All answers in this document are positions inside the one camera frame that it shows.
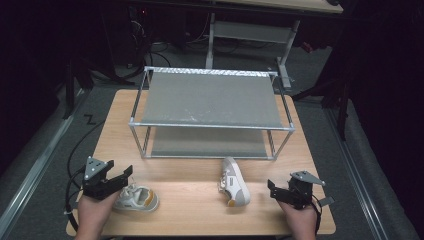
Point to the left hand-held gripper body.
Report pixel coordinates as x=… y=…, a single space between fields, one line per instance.
x=95 y=186

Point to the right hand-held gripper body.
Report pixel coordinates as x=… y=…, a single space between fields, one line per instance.
x=301 y=195

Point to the white sneaker with yellow insole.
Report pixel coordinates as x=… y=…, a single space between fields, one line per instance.
x=141 y=199

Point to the white sneaker with grey side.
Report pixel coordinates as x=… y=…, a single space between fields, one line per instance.
x=235 y=185

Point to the grey two-tier shoe rack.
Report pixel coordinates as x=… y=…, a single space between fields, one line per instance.
x=210 y=100

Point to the person's right hand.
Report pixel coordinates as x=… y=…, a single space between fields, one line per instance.
x=301 y=221

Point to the person's left hand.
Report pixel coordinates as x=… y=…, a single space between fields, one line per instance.
x=93 y=213

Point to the black metal stand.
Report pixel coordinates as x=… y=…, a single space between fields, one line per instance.
x=69 y=90
x=341 y=110

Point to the small red object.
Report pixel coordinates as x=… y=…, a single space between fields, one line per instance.
x=307 y=47

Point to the desk with white legs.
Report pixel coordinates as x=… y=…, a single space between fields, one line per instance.
x=250 y=31

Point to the aluminium floor rail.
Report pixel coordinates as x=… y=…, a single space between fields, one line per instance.
x=36 y=166
x=361 y=186

